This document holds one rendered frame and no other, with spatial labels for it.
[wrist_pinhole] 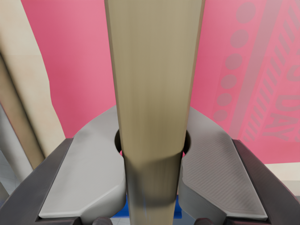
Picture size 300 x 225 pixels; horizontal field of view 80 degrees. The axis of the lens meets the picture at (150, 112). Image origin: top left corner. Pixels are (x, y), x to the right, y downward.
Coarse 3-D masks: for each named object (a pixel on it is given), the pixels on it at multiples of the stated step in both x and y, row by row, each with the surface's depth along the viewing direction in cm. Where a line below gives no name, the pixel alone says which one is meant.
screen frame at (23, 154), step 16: (0, 64) 24; (0, 80) 24; (0, 96) 24; (16, 96) 27; (0, 112) 25; (16, 112) 27; (0, 128) 27; (16, 128) 27; (0, 144) 28; (16, 144) 28; (32, 144) 31; (16, 160) 30; (32, 160) 31; (16, 176) 32
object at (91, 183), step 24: (96, 120) 10; (72, 144) 8; (96, 144) 9; (120, 144) 10; (72, 168) 7; (96, 168) 7; (120, 168) 7; (72, 192) 6; (96, 192) 6; (120, 192) 7; (48, 216) 6; (72, 216) 6; (96, 216) 6
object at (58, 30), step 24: (24, 0) 21; (48, 0) 21; (72, 0) 21; (96, 0) 21; (216, 0) 21; (48, 24) 22; (72, 24) 22; (96, 24) 22; (216, 24) 22; (48, 48) 24; (72, 48) 24; (96, 48) 24; (216, 48) 24
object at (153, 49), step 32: (128, 0) 5; (160, 0) 5; (192, 0) 5; (128, 32) 5; (160, 32) 5; (192, 32) 5; (128, 64) 6; (160, 64) 6; (192, 64) 6; (128, 96) 6; (160, 96) 6; (128, 128) 7; (160, 128) 7; (128, 160) 8; (160, 160) 8; (128, 192) 10; (160, 192) 10; (160, 224) 12
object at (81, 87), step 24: (48, 72) 26; (72, 72) 26; (96, 72) 26; (216, 72) 26; (72, 96) 28; (96, 96) 28; (192, 96) 28; (72, 120) 30; (264, 144) 32; (288, 144) 32
